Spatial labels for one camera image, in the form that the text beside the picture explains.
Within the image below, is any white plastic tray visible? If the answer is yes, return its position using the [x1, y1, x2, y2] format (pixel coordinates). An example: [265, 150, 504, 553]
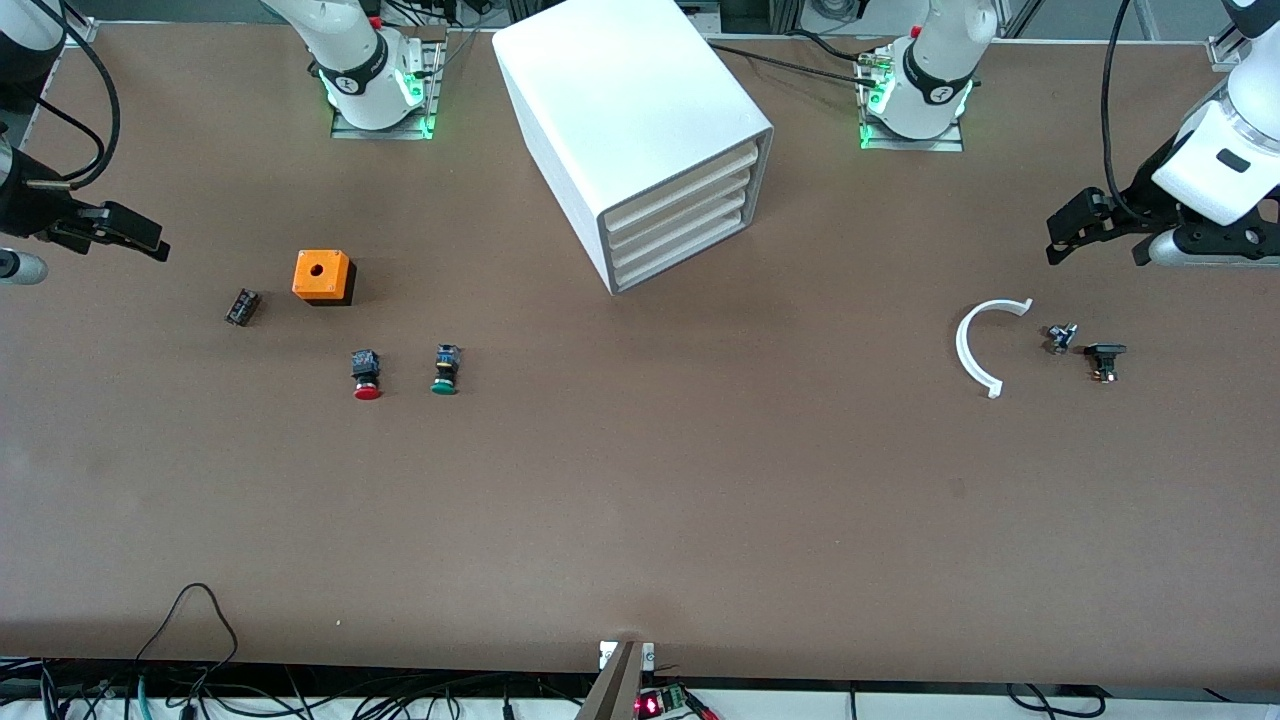
[607, 170, 753, 251]

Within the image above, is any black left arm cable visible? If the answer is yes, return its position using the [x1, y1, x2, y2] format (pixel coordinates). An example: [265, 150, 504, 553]
[1099, 0, 1143, 219]

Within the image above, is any black cable at table edge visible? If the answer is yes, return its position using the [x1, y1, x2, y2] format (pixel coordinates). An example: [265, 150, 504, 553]
[1004, 682, 1109, 720]

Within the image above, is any black looped cable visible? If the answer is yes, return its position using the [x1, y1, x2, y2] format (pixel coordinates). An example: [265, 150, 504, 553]
[133, 582, 241, 669]

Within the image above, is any black cable to arm base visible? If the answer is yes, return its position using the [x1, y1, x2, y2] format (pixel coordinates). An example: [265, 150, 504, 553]
[705, 40, 886, 89]

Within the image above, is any black push button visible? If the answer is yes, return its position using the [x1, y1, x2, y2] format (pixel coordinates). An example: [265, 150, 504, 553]
[1084, 342, 1129, 385]

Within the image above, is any orange box with hole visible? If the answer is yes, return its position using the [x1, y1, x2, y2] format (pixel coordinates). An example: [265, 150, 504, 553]
[291, 249, 357, 307]

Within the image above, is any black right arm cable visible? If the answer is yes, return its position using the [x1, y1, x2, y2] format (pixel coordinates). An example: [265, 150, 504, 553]
[28, 0, 123, 193]

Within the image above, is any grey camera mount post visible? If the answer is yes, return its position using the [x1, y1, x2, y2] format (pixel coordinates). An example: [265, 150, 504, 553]
[574, 640, 657, 720]

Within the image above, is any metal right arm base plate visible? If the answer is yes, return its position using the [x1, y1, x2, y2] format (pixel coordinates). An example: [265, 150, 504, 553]
[330, 38, 446, 141]

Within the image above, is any circuit board with red light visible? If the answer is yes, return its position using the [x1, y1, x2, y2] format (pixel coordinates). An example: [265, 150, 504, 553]
[634, 684, 719, 720]

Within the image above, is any white curved plastic arc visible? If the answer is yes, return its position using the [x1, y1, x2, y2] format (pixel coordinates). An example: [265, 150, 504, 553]
[955, 297, 1034, 400]

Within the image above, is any red mushroom push button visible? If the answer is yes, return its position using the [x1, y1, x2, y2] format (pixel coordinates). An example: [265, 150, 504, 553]
[349, 347, 385, 402]

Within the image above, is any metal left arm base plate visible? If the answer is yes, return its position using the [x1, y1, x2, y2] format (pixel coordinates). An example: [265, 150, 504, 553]
[857, 55, 967, 154]

